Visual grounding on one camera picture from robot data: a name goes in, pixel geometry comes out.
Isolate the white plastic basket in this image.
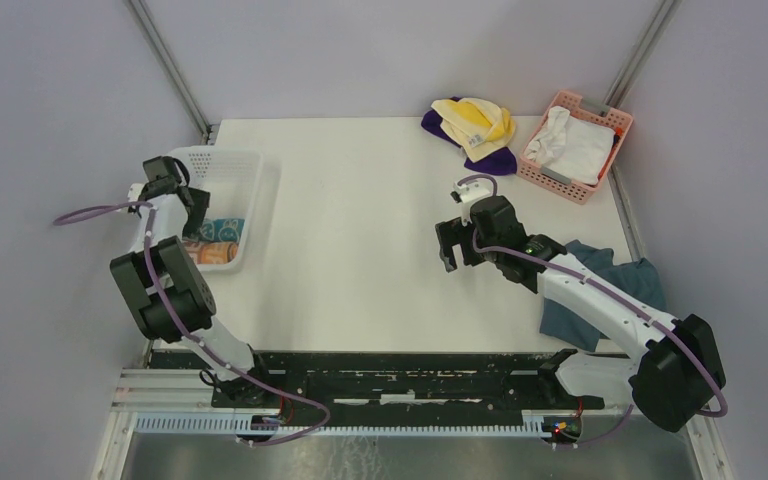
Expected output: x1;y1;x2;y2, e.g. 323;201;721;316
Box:
167;145;266;274

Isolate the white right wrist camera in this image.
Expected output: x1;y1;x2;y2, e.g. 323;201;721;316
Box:
450;174;498;226

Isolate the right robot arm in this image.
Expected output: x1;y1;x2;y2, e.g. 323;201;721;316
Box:
435;190;729;432

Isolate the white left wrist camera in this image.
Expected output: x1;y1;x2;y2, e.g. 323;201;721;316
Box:
127;183;150;208

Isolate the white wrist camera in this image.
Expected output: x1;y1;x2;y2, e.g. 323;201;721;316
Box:
127;183;150;208
450;174;498;226

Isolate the cream rabbit text towel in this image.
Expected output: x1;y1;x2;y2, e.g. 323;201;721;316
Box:
183;241;238;265

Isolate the white cloth in basket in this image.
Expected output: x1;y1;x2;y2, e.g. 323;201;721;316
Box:
524;106;615;185

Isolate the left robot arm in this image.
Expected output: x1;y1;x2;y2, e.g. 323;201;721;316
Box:
110;156;275;407

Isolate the purple cloth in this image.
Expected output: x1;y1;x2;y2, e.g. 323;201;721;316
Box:
421;97;517;176

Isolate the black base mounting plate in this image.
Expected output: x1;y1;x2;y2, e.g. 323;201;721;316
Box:
148;349;612;431

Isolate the yellow cloth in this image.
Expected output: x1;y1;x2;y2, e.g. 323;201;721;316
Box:
431;97;517;163

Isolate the teal bunny pattern towel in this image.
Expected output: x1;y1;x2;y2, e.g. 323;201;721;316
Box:
196;218;245;244

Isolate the white toothed cable rail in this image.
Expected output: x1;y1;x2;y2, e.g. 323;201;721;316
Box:
133;412;551;440

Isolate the pink plastic basket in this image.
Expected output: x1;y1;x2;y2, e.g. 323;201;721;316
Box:
517;90;634;205

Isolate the dark teal cloth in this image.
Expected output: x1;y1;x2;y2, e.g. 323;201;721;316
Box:
539;240;667;352

